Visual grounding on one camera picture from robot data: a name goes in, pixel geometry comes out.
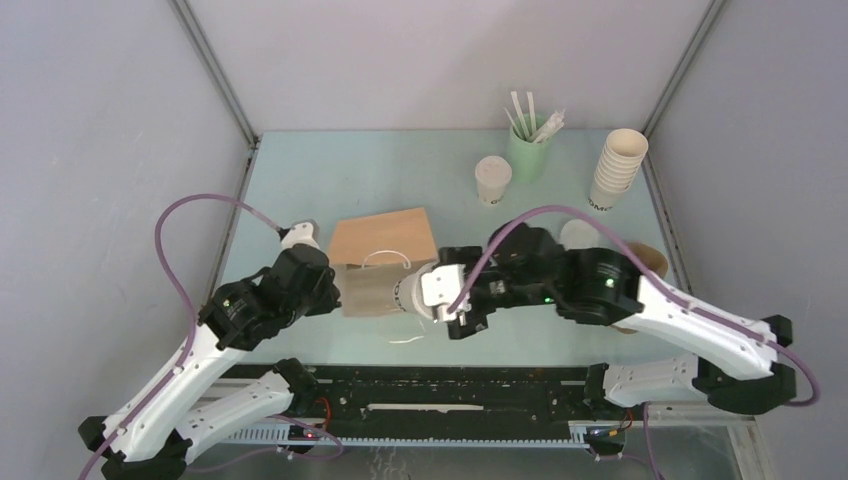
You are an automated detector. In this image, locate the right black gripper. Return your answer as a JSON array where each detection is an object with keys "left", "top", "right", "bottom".
[{"left": 436, "top": 246, "right": 555, "bottom": 342}]

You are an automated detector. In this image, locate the brown paper takeout bag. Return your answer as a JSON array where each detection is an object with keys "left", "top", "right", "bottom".
[{"left": 329, "top": 207, "right": 437, "bottom": 345}]

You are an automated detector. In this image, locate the white paper cup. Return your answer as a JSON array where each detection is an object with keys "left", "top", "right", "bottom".
[
  {"left": 474, "top": 156, "right": 512, "bottom": 206},
  {"left": 393, "top": 262, "right": 436, "bottom": 322}
]

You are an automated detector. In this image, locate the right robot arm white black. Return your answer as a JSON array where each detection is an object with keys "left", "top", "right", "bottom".
[{"left": 420, "top": 223, "right": 797, "bottom": 418}]

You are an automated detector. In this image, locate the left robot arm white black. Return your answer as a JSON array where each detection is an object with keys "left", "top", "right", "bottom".
[{"left": 79, "top": 240, "right": 339, "bottom": 479}]

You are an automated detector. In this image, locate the stack of white plastic lids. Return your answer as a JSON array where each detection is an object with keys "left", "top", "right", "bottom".
[{"left": 559, "top": 219, "right": 601, "bottom": 250}]

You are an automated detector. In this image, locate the green straw holder cup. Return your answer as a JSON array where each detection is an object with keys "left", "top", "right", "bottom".
[{"left": 505, "top": 120, "right": 554, "bottom": 184}]

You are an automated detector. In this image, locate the brown pulp cup carrier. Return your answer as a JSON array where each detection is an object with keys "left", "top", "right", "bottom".
[{"left": 612, "top": 241, "right": 670, "bottom": 336}]

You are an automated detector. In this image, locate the wrapped straw leftmost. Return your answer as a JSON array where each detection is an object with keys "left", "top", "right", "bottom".
[{"left": 510, "top": 90, "right": 530, "bottom": 141}]

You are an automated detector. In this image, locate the stack of white paper cups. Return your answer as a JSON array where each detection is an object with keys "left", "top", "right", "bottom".
[{"left": 588, "top": 128, "right": 649, "bottom": 211}]

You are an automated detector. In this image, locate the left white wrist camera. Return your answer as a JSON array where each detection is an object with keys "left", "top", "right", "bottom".
[{"left": 277, "top": 220, "right": 321, "bottom": 250}]

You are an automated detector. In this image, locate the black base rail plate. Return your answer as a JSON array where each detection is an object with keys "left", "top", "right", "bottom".
[{"left": 198, "top": 362, "right": 651, "bottom": 444}]

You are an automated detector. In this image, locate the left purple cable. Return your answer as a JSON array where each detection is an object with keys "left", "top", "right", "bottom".
[{"left": 78, "top": 193, "right": 293, "bottom": 480}]

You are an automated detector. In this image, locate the purple cable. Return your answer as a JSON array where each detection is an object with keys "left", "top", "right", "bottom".
[
  {"left": 447, "top": 204, "right": 821, "bottom": 407},
  {"left": 78, "top": 193, "right": 293, "bottom": 480}
]

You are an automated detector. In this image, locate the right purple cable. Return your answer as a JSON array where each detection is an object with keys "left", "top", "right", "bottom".
[{"left": 447, "top": 204, "right": 821, "bottom": 407}]

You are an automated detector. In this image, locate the white cable duct strip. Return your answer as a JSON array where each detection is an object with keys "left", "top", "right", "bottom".
[{"left": 221, "top": 423, "right": 587, "bottom": 448}]

